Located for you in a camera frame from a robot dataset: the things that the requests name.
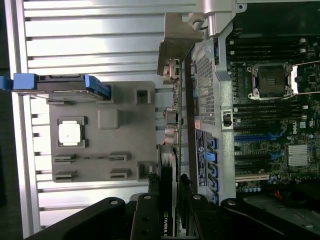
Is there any white expansion slot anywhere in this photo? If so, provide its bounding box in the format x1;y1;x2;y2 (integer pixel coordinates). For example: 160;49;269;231
234;174;270;182

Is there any grey parts rack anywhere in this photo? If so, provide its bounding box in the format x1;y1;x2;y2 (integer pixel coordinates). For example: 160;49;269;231
46;81;158;183

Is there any open grey PC case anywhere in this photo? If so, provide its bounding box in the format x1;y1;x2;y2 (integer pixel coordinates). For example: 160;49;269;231
182;0;320;240

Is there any green RAM stick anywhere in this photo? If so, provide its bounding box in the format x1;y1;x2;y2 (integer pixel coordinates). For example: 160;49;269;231
54;155;126;161

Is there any green motherboard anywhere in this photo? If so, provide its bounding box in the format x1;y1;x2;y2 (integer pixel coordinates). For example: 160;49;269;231
226;32;320;198

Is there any blue expansion slot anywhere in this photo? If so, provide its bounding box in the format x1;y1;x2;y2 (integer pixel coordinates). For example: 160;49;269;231
233;134;271;141

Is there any silver CPU chip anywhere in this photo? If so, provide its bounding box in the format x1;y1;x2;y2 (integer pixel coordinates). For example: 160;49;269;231
58;123;82;147

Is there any silver chipset heatsink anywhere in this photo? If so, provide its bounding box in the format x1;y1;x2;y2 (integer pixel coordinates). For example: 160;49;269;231
287;144;311;167

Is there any CPU socket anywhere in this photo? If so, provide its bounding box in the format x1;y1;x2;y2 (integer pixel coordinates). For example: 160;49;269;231
247;63;293;100

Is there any hard disk in blue caddy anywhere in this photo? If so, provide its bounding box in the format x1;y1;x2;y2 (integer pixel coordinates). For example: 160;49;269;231
0;73;112;102

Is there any metal socket cover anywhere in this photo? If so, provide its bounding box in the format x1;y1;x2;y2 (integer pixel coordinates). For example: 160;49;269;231
291;62;320;96

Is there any black chassis intrusion switch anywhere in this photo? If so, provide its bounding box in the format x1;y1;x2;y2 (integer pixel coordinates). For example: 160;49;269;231
222;111;233;127

